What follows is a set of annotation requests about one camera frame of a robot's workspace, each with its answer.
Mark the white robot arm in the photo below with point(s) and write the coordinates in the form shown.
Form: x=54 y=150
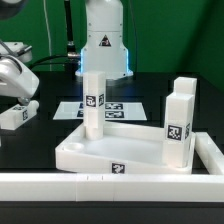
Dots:
x=104 y=51

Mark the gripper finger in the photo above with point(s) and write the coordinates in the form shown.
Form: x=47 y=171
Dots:
x=24 y=101

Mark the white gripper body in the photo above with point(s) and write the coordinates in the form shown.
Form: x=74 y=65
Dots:
x=16 y=79

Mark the white L-shaped fence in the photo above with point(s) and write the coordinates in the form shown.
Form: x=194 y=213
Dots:
x=207 y=187

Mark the white desk top tray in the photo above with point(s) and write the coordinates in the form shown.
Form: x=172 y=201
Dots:
x=124 y=149

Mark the sheet of fiducial tags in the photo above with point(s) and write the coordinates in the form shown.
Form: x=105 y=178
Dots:
x=113 y=111

